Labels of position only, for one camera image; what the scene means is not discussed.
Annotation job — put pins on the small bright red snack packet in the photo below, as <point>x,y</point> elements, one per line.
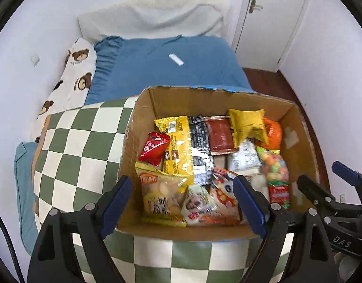
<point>154,150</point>

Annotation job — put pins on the yellow egg cake snack packet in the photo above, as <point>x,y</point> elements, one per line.
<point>160,196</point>

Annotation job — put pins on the silver foil snack packet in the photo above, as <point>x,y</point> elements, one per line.
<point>244,157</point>

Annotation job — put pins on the green white checkered blanket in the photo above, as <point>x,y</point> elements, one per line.
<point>80,141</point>

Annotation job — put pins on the orange cartoon snack packet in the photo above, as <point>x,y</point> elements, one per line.
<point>225,196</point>

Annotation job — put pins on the plain orange snack packet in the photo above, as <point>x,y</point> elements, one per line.
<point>273,132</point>

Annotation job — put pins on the crumpled yellow snack packet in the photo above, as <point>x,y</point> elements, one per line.
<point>247,125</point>

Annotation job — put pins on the white remote control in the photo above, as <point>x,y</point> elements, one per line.
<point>176,59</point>

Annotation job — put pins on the black silver snack packet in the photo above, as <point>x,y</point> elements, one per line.
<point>200,143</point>

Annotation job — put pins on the white bear print pillow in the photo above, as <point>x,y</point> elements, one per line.
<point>76,73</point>

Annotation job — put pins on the large yellow black-label packet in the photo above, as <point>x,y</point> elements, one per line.
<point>178,149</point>

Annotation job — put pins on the cardboard box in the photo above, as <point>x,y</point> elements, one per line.
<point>157,106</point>

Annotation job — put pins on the dark red snack packet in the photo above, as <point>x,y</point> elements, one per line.
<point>219,134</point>

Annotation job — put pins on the white door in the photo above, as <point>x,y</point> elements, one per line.
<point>272,26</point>

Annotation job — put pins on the small white snack packet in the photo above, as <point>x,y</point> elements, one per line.
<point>259,184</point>

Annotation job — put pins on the white packet with red label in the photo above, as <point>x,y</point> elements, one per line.
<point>196,203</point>

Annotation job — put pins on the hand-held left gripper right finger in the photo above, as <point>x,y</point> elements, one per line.
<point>248,206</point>

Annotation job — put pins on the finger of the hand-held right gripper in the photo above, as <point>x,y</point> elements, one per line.
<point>319,193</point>
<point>344,172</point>

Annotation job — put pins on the light blue cloth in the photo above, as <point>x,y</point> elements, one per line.
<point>24,188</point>

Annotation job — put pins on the colourful candy bag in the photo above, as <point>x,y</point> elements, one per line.
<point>272,169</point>

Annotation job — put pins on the blue bed sheet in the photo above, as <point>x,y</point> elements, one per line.
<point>175,76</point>

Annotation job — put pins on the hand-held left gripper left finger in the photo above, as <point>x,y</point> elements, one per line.
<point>116,206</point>

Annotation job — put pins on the white wall outlet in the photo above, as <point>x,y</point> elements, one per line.
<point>342,196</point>

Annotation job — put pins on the white wall switch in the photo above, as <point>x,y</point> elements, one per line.
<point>35,59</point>

